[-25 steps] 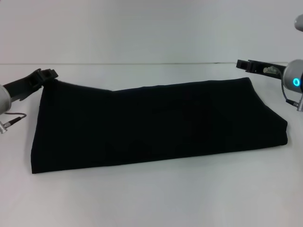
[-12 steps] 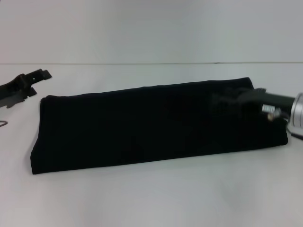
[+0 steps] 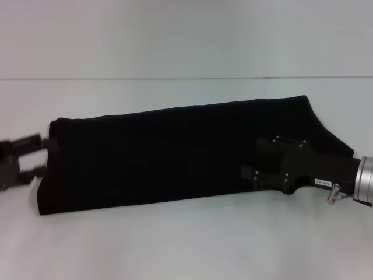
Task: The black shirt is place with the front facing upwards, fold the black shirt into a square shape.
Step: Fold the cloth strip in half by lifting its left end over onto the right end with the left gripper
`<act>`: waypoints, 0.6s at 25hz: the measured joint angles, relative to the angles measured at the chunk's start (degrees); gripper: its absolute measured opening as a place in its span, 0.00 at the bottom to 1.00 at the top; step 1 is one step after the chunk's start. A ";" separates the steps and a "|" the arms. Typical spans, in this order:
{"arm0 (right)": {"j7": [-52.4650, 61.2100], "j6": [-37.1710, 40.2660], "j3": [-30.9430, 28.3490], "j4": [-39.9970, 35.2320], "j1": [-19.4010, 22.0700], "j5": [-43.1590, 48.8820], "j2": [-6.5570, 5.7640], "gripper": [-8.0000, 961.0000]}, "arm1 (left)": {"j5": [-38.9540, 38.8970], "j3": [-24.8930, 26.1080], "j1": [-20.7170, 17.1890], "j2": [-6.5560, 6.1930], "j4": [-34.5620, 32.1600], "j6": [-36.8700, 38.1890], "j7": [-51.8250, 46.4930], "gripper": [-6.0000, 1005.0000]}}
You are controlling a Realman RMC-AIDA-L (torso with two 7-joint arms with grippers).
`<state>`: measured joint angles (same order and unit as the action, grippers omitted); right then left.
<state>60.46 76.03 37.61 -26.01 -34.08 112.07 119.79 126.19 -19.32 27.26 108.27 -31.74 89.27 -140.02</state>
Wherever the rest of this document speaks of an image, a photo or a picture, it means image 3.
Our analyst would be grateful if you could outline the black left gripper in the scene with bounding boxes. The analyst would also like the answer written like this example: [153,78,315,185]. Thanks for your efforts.
[0,133,59,193]

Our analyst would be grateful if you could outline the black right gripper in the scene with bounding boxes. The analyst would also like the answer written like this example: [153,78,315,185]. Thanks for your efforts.
[240,135,361,195]

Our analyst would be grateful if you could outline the black shirt with FREE print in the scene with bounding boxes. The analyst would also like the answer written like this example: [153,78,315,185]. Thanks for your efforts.
[37,94,355,217]

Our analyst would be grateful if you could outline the silver cable connector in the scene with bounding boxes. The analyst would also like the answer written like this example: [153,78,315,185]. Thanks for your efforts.
[326,183,342,205]

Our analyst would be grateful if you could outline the dark red cable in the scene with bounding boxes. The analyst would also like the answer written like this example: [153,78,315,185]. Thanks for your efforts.
[339,194,373,209]

